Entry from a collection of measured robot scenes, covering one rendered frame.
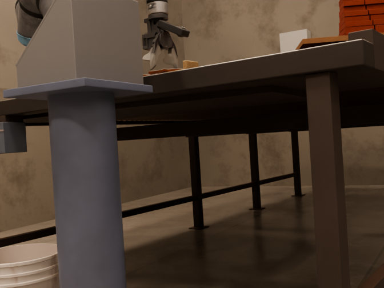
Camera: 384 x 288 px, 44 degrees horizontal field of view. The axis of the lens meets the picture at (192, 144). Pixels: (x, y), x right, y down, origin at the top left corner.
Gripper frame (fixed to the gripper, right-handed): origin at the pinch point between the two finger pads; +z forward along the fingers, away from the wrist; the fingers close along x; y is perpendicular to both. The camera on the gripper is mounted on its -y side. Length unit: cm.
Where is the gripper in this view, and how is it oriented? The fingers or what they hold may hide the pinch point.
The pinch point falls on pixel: (166, 71)
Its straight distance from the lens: 171.4
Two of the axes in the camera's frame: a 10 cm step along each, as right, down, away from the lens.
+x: -5.5, 0.4, -8.3
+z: 0.6, 10.0, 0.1
